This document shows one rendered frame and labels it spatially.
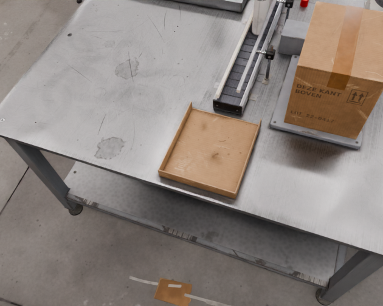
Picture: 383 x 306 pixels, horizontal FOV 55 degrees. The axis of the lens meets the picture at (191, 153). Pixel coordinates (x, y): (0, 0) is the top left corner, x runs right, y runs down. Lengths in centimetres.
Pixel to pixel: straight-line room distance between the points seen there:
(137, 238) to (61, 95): 89
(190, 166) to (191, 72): 43
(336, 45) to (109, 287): 150
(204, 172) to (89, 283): 105
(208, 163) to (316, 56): 46
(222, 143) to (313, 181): 32
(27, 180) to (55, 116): 101
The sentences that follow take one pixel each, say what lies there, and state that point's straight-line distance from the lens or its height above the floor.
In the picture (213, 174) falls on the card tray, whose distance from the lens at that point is 119.
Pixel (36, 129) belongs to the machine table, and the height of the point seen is 83.
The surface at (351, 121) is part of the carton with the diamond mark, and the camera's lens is 124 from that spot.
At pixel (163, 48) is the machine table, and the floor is 83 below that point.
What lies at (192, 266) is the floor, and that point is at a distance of 195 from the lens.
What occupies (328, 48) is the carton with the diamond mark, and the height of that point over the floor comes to 112.
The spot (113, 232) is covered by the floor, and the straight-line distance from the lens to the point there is 207.
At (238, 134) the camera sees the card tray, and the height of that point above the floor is 83.
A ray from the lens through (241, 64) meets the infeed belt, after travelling 143.
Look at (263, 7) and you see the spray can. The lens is 147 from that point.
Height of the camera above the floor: 188
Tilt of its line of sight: 57 degrees down
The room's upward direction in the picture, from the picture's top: 7 degrees counter-clockwise
